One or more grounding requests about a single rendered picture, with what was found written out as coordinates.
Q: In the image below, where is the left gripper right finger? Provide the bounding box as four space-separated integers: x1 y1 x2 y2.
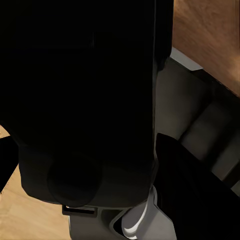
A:
155 133 240 240

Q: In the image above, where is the digital camera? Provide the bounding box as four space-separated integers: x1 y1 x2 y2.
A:
0 0 174 219

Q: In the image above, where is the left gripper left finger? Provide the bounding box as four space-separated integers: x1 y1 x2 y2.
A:
0 136 19 193

